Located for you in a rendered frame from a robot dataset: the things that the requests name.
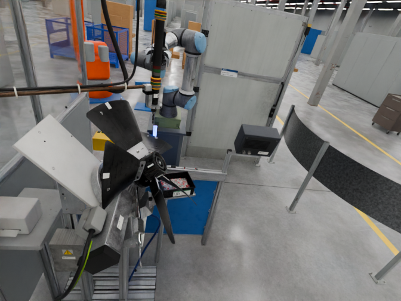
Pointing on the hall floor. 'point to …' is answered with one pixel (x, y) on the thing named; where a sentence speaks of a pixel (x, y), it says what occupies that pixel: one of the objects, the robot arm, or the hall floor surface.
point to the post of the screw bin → (159, 242)
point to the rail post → (212, 212)
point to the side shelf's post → (45, 258)
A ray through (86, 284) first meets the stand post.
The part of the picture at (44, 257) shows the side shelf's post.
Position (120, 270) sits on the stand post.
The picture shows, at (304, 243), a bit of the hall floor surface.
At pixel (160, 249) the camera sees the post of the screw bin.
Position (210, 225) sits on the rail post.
